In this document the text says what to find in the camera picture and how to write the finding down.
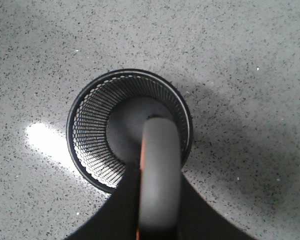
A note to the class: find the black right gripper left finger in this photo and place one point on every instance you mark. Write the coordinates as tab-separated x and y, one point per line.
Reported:
117	219

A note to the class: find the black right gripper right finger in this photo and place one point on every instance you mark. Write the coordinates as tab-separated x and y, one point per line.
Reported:
197	220

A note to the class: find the grey orange handled scissors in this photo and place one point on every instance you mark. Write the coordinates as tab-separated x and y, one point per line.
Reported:
160	182

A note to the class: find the black mesh pen bucket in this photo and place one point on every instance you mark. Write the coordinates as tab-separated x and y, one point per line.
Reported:
87	121

